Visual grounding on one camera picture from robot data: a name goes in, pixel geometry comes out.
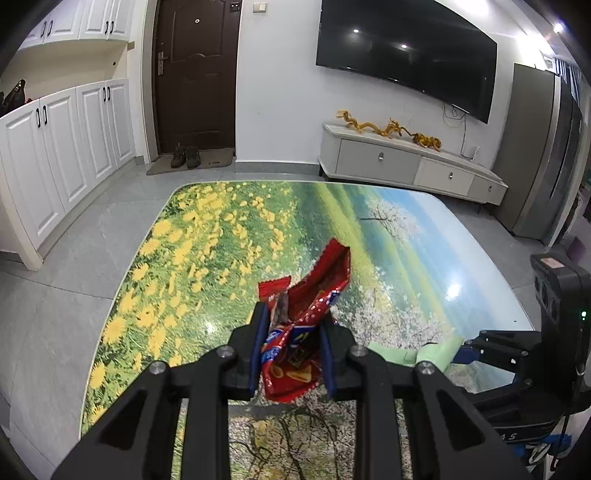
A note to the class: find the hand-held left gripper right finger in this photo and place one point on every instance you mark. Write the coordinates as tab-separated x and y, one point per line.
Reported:
328	360

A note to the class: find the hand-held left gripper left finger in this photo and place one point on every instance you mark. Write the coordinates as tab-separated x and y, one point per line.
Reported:
258	341

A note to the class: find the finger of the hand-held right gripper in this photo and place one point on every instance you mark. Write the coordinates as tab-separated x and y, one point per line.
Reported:
508	338
489	356

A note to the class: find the green plastic bag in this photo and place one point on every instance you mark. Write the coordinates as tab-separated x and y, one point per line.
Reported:
431	353

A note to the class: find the red snack wrapper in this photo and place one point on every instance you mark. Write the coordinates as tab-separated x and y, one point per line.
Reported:
318	295

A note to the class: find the person's blue clothing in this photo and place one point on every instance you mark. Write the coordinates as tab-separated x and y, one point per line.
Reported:
535	454

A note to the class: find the grey refrigerator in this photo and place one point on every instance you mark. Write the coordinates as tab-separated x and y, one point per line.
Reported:
531	157

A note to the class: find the brown doormat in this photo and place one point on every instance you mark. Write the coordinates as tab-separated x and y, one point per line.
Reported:
217	159

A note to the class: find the white grey television cabinet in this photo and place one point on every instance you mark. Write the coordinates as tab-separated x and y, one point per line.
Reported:
378	159

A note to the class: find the golden tiger figurine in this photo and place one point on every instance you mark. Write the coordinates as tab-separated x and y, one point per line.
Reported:
427	142

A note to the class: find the long golden dragon figurine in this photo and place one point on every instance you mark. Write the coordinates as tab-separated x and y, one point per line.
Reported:
360	124

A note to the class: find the blue curtain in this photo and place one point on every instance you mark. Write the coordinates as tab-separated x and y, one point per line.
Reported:
567	76

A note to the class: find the brown entrance door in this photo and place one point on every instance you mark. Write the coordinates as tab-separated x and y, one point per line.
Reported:
198	83

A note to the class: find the white floor cabinet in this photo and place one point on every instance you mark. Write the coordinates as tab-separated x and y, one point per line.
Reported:
55	161

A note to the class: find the dark handbag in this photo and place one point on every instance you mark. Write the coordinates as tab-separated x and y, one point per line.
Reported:
14	97

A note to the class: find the black wall television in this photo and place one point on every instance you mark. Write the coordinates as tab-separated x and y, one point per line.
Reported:
406	50

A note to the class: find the white light switch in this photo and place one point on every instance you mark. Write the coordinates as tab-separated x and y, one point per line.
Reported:
260	7

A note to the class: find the white wall cabinet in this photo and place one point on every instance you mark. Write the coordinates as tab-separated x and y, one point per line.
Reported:
92	18

